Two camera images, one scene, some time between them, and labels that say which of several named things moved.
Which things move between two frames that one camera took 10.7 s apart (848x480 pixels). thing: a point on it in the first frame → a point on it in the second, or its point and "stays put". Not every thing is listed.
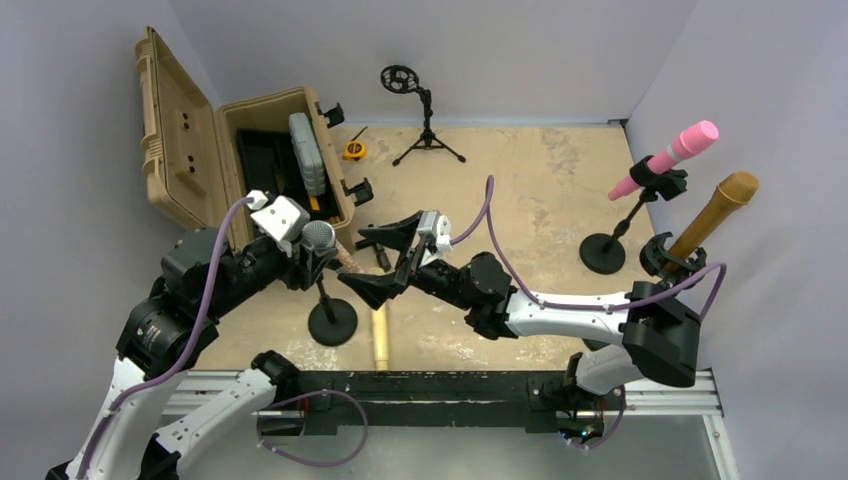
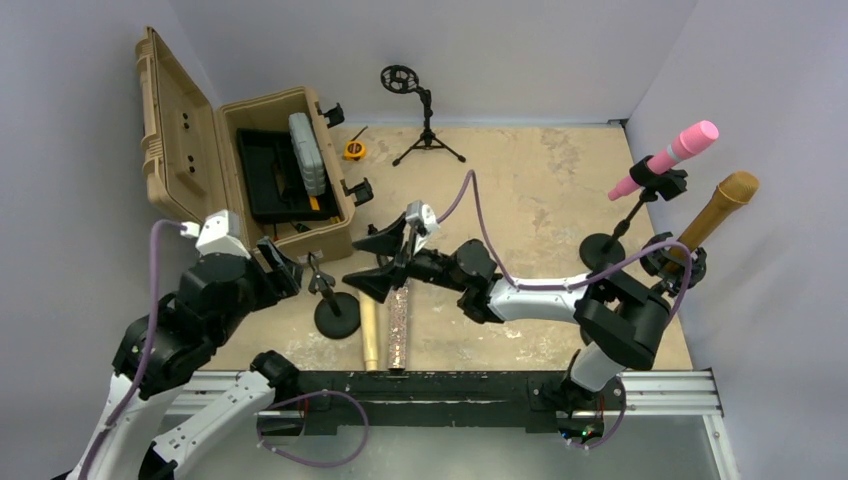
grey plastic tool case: [310, 160] stays put
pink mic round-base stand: [604, 253] stays put
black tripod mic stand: [402, 79] stays put
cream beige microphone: [380, 337] → [368, 316]
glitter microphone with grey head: [321, 237] → [398, 326]
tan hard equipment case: [191, 170] stays put
